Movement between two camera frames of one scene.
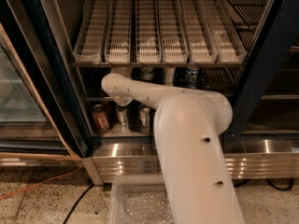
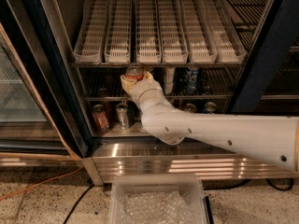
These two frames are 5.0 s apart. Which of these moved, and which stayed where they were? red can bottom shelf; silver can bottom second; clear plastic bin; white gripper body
Moved: white gripper body
Stayed: red can bottom shelf; silver can bottom second; clear plastic bin
